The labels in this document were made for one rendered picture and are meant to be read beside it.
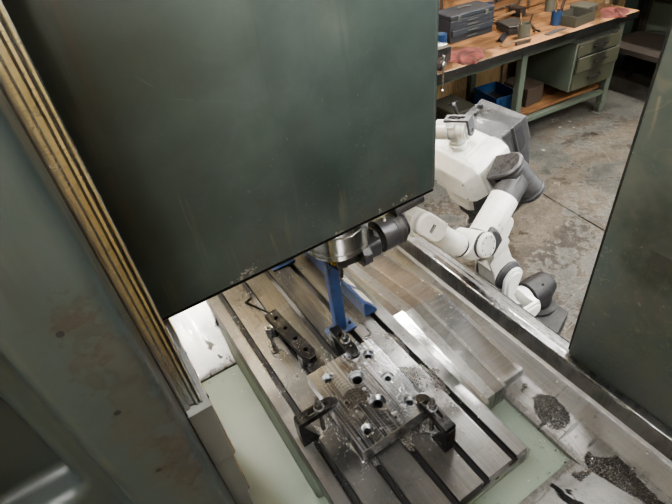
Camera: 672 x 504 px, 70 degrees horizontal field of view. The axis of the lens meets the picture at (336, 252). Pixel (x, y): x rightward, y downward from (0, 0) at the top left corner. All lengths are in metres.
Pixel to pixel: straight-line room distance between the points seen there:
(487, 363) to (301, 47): 1.34
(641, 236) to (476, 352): 0.73
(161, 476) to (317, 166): 0.56
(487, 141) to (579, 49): 2.95
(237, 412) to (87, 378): 1.28
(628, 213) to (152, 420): 1.16
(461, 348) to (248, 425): 0.81
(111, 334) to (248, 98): 0.40
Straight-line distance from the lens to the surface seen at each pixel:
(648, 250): 1.42
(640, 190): 1.36
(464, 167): 1.67
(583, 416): 1.85
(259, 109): 0.80
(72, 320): 0.60
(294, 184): 0.88
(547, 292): 2.70
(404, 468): 1.40
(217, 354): 2.05
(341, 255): 1.11
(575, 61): 4.65
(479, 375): 1.80
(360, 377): 1.46
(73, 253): 0.56
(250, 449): 1.82
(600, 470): 1.78
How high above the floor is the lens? 2.16
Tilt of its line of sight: 40 degrees down
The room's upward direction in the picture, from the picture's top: 8 degrees counter-clockwise
